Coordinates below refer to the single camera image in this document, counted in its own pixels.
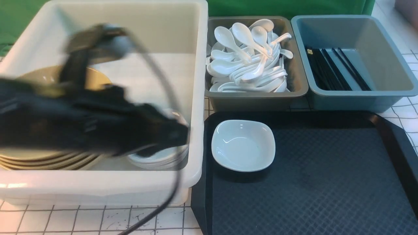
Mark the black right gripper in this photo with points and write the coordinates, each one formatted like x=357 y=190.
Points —
x=117 y=127

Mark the white square sauce dish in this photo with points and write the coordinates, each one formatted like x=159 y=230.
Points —
x=243 y=145

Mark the beige noodle bowl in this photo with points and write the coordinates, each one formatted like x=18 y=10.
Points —
x=96 y=80

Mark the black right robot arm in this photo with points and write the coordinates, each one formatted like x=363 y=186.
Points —
x=64 y=118

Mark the stack of white sauce dishes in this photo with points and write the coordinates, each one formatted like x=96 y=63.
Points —
x=163 y=159

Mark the large white plastic tub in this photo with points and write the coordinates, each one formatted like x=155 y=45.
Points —
x=175 y=34

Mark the stack of beige bowls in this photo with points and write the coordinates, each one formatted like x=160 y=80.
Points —
x=35 y=159

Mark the green backdrop cloth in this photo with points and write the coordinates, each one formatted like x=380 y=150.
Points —
x=17 y=14

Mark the pile of white soup spoons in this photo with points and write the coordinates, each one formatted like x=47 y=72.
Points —
x=248 y=59

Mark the grey plastic spoon bin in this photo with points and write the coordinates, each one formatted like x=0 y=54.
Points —
x=271 y=101

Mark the black textured serving tray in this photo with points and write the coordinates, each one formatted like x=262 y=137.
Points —
x=334 y=173

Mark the black chopsticks in bin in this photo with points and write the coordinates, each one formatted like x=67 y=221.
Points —
x=328 y=76

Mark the blue plastic chopstick bin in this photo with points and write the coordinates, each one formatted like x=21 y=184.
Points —
x=373 y=53

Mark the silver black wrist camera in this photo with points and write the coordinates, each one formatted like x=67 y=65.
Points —
x=99 y=43

